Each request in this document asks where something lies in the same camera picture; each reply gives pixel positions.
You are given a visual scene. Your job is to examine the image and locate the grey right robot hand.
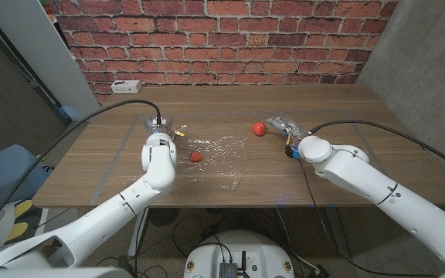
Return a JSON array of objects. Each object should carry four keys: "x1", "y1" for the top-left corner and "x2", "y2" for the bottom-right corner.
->
[{"x1": 265, "y1": 116, "x2": 311, "y2": 150}]

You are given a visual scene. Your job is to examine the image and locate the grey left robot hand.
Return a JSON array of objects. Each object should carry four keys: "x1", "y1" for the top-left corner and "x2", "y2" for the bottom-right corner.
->
[{"x1": 144, "y1": 115, "x2": 174, "y2": 137}]

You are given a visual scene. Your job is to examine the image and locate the clear plastic wrap sheet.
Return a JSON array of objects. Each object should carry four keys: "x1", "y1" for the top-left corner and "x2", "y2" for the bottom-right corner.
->
[{"x1": 168, "y1": 134, "x2": 249, "y2": 192}]

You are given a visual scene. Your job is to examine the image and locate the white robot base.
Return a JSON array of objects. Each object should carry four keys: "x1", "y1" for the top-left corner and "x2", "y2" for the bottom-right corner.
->
[{"x1": 183, "y1": 230, "x2": 296, "y2": 278}]

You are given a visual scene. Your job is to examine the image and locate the red ball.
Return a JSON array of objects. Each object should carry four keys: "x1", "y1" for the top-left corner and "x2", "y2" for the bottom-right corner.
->
[{"x1": 251, "y1": 121, "x2": 267, "y2": 137}]

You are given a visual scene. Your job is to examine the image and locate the white power strip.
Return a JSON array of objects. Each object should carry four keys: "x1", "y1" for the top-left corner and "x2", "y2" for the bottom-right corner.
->
[{"x1": 110, "y1": 80, "x2": 143, "y2": 95}]

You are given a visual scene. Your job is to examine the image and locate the black round floor fan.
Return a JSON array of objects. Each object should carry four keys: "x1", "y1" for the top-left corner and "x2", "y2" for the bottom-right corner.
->
[{"x1": 148, "y1": 208, "x2": 180, "y2": 227}]

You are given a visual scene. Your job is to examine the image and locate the red brick print backdrop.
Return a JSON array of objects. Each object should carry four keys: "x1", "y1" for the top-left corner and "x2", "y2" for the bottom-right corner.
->
[{"x1": 48, "y1": 0, "x2": 399, "y2": 105}]

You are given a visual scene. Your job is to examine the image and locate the white table leg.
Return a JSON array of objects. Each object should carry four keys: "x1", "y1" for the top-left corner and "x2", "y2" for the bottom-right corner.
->
[{"x1": 127, "y1": 207, "x2": 150, "y2": 257}]

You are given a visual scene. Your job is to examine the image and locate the grey table leg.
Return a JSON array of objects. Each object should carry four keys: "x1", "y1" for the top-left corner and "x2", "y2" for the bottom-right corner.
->
[{"x1": 324, "y1": 208, "x2": 351, "y2": 259}]

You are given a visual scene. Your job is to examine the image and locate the white partition panel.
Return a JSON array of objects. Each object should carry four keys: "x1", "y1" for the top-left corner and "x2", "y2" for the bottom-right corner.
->
[{"x1": 0, "y1": 0, "x2": 100, "y2": 122}]

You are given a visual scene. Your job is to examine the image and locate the grey electronics box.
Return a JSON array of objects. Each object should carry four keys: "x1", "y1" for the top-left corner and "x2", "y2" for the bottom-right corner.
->
[{"x1": 218, "y1": 262, "x2": 239, "y2": 278}]

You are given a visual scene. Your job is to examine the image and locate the blue plastic bin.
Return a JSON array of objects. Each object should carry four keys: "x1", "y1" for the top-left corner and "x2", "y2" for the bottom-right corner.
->
[{"x1": 0, "y1": 144, "x2": 52, "y2": 209}]

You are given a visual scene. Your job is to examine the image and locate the yellow and black floor item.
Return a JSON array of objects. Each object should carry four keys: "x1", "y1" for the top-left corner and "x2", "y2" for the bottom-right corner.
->
[{"x1": 5, "y1": 198, "x2": 42, "y2": 245}]

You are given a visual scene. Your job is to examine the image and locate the white robot torso edge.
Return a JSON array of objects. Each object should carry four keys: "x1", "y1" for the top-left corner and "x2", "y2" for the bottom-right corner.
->
[{"x1": 0, "y1": 266, "x2": 134, "y2": 278}]

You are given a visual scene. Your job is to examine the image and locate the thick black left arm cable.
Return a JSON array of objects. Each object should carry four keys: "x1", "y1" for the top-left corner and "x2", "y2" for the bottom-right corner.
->
[{"x1": 0, "y1": 99, "x2": 163, "y2": 248}]

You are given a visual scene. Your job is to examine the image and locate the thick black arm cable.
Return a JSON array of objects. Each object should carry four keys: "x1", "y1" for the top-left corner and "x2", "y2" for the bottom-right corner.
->
[
  {"x1": 0, "y1": 99, "x2": 163, "y2": 248},
  {"x1": 309, "y1": 119, "x2": 445, "y2": 177}
]

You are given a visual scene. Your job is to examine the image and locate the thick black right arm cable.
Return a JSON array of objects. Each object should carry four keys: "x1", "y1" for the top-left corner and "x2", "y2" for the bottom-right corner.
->
[{"x1": 309, "y1": 119, "x2": 445, "y2": 177}]

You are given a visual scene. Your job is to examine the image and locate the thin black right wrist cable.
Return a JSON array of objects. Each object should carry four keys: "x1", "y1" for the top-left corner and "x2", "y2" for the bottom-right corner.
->
[{"x1": 297, "y1": 158, "x2": 423, "y2": 277}]

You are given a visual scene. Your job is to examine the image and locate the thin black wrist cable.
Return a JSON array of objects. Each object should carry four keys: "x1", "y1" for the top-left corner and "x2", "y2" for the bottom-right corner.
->
[
  {"x1": 297, "y1": 158, "x2": 423, "y2": 277},
  {"x1": 133, "y1": 206, "x2": 150, "y2": 271}
]

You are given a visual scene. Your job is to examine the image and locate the white floor cable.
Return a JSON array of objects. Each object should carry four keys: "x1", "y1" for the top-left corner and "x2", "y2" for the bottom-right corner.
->
[{"x1": 275, "y1": 207, "x2": 322, "y2": 273}]

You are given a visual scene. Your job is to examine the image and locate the thin black left wrist cable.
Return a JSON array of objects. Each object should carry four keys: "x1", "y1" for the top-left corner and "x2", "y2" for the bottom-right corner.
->
[{"x1": 133, "y1": 206, "x2": 150, "y2": 271}]

